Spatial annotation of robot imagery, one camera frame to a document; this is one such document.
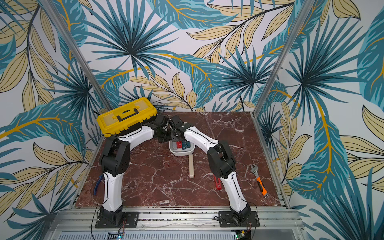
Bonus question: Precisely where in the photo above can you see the left aluminium corner post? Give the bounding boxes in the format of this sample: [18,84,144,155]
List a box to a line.
[40,0,112,111]

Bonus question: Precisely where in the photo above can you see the right aluminium corner post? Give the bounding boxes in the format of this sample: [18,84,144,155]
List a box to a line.
[252,0,315,118]

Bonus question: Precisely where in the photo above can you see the aluminium front rail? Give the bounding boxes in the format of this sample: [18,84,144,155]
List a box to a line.
[45,207,310,240]

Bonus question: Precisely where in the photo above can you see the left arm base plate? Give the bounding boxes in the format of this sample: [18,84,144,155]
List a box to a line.
[95,211,139,229]

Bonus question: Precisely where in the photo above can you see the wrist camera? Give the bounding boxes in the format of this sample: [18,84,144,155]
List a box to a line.
[169,116,184,130]
[154,115,169,128]

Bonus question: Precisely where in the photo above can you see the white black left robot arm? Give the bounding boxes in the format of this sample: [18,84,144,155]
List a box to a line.
[100,123,168,212]

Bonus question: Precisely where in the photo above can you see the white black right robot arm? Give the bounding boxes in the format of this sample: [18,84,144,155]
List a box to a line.
[170,121,250,214]

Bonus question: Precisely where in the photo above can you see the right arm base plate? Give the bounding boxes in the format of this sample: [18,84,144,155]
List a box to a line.
[218,211,260,228]

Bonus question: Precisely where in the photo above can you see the white plastic storage box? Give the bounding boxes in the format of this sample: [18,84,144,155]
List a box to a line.
[169,141,196,157]

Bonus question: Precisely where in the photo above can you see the aluminium corner post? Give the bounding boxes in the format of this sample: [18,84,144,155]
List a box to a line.
[40,0,112,111]
[252,0,315,118]

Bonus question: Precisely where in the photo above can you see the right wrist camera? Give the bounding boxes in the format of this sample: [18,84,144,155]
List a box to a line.
[169,116,184,130]

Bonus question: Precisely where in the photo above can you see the orange adjustable wrench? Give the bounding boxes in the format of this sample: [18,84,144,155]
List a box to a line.
[251,164,269,199]

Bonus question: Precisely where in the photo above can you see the beige wooden block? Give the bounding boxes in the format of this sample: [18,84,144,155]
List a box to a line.
[188,155,195,179]

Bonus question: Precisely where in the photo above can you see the red clip tool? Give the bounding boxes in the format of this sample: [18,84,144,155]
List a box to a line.
[214,176,222,191]
[176,141,183,149]

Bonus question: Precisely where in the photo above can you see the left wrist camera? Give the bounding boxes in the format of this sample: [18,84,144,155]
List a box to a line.
[154,115,169,128]

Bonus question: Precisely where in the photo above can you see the yellow black toolbox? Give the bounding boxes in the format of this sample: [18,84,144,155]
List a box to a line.
[97,98,158,137]

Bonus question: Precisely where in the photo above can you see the blue handled pliers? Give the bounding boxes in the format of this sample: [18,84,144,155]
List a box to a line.
[93,175,104,196]

